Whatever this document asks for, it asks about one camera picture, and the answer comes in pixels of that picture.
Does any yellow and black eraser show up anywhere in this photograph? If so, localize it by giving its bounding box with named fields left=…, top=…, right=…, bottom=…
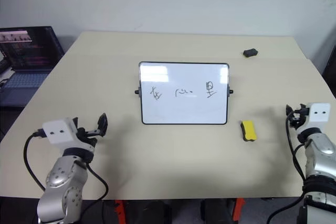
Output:
left=239, top=120, right=258, bottom=142

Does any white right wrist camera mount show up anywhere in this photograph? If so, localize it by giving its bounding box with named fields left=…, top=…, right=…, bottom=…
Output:
left=305, top=102, right=331, bottom=123

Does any small black-framed whiteboard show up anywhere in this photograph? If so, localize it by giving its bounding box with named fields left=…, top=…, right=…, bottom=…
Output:
left=134, top=61, right=235, bottom=126

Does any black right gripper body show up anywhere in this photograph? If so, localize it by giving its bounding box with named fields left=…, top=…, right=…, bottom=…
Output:
left=288, top=108, right=309, bottom=131

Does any orange bracket under table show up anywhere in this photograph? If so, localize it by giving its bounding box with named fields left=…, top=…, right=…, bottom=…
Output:
left=114, top=199, right=125, bottom=224
left=232, top=198, right=246, bottom=222

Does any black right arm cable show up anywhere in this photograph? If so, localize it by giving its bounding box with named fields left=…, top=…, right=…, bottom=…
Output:
left=266, top=111, right=307, bottom=224

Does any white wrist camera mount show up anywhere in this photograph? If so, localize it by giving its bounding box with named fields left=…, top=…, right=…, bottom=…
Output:
left=305, top=102, right=331, bottom=123
left=42, top=118, right=79, bottom=152

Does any black furniture piece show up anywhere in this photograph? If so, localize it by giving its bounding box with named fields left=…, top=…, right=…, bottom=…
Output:
left=323, top=42, right=336, bottom=84

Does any open dark laptop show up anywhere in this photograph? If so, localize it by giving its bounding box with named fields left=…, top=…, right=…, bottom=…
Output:
left=0, top=26, right=65, bottom=107

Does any small black object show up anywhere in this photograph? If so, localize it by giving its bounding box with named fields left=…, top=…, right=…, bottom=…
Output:
left=243, top=48, right=259, bottom=58

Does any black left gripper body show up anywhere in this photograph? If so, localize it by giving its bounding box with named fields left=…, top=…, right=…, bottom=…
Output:
left=76, top=123, right=102, bottom=148

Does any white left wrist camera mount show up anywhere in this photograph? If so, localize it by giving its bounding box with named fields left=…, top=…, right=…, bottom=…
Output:
left=42, top=118, right=79, bottom=152

